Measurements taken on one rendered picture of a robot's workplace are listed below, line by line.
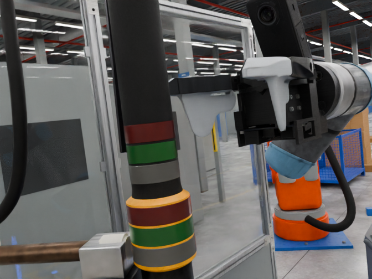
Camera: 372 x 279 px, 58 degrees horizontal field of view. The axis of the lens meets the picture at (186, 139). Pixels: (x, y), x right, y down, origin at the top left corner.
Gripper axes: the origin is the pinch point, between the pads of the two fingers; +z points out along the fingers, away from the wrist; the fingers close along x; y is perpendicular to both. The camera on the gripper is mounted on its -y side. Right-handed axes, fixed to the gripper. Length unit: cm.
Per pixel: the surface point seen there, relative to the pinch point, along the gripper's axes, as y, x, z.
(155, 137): 4.3, -2.4, 7.7
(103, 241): 10.9, 2.1, 9.8
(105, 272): 12.7, 1.3, 10.4
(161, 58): -0.6, -2.6, 6.5
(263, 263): 77, 73, -111
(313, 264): 165, 137, -290
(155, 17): -3.1, -2.6, 6.6
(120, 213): 30, 71, -35
